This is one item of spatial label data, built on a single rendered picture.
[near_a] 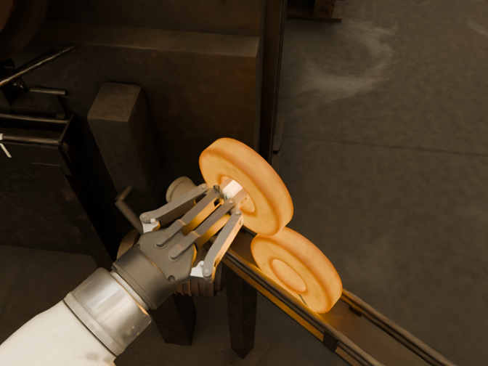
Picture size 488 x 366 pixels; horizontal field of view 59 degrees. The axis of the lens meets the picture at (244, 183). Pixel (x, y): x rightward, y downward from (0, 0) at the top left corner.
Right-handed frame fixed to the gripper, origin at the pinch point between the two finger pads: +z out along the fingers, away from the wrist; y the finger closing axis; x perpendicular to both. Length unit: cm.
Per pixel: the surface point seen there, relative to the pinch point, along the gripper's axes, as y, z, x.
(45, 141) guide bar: -41.0, -11.5, -12.5
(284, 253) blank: 9.0, -1.9, -6.9
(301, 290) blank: 12.8, -2.0, -14.8
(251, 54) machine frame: -15.5, 19.2, 1.6
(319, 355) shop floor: 17, 9, -85
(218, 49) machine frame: -20.6, 16.4, 1.8
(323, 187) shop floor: -18, 60, -88
